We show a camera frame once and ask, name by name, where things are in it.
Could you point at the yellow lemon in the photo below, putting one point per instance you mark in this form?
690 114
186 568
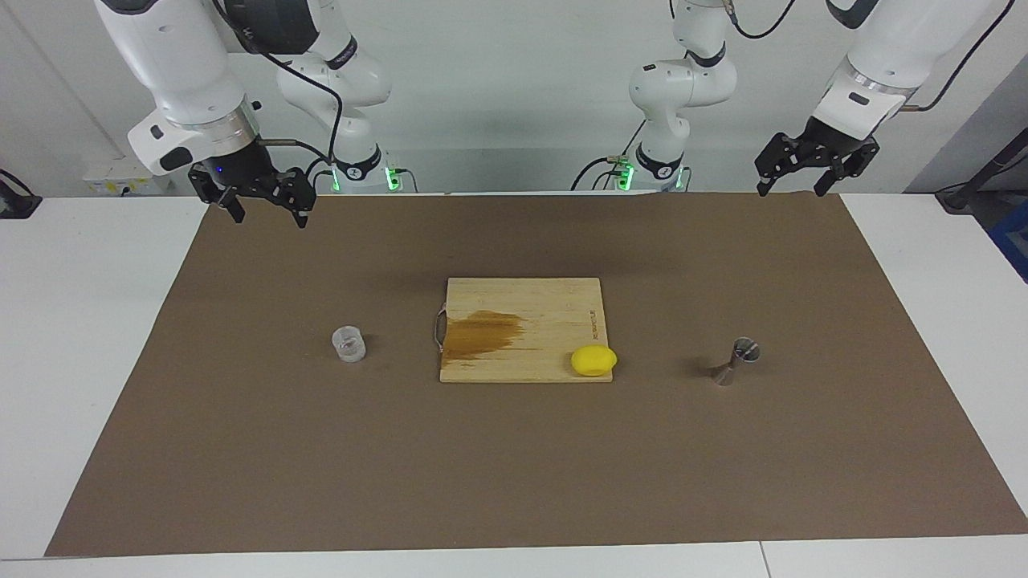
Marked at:
593 360

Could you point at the brown table mat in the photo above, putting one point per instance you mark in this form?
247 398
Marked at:
514 466

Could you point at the black clamp base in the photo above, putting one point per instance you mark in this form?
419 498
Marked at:
16 205

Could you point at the blue crate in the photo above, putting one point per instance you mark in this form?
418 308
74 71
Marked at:
1013 241

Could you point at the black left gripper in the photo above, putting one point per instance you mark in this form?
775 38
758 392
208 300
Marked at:
827 144

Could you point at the black stand leg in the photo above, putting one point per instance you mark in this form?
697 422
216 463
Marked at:
956 197

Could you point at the clear plastic cup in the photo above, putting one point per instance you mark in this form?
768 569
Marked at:
348 345

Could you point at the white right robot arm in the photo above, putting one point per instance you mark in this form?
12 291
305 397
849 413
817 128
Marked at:
177 64

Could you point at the white wall socket box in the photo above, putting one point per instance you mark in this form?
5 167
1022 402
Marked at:
120 172

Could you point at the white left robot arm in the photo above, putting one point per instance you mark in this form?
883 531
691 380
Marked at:
899 48

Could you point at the steel jigger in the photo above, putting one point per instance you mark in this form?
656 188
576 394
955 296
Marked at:
735 365

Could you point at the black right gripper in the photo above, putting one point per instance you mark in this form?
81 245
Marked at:
245 172

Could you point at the stained wooden cutting board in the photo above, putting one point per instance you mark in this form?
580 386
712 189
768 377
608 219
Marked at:
546 313

